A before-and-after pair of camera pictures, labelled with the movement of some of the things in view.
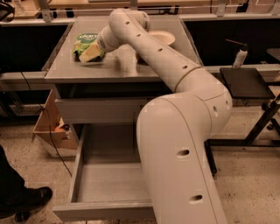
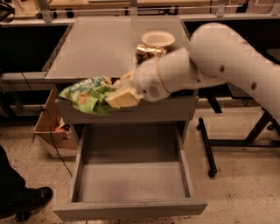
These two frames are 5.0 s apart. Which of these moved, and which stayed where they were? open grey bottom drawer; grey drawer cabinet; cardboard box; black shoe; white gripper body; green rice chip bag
Moved: green rice chip bag; white gripper body
Stayed: black shoe; grey drawer cabinet; open grey bottom drawer; cardboard box
